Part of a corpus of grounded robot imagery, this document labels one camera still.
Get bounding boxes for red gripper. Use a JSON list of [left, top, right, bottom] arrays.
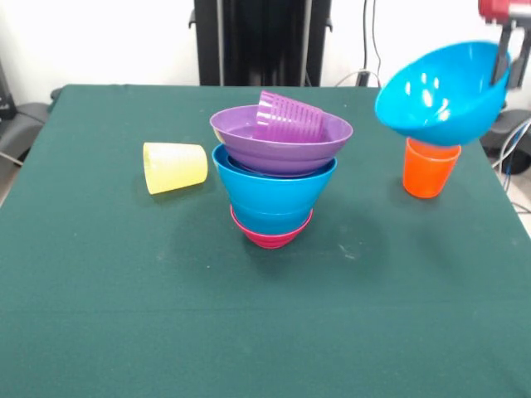
[[477, 0, 531, 90]]

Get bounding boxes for large blue bowl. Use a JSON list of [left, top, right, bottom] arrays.
[[373, 39, 513, 148], [211, 143, 339, 216]]

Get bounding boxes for purple cup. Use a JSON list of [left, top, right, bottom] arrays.
[[253, 90, 327, 143]]

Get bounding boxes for wide purple bowl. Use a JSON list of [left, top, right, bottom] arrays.
[[208, 104, 355, 177]]

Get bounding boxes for small red bowl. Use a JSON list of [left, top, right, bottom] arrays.
[[229, 205, 314, 250]]

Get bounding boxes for yellow cup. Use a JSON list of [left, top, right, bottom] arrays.
[[143, 142, 209, 196]]

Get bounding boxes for dark grey chair base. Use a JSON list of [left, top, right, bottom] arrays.
[[476, 99, 531, 175]]

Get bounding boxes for orange cup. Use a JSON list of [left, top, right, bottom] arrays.
[[402, 137, 463, 200]]

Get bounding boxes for dark green tablecloth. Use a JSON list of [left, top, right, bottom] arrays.
[[0, 84, 531, 398]]

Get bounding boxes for grey padded chair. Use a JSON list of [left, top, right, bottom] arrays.
[[0, 61, 63, 167]]

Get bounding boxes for bundle of light cables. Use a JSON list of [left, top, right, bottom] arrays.
[[492, 118, 531, 216]]

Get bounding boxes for black wall cable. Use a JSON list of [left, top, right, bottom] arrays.
[[334, 0, 383, 88]]

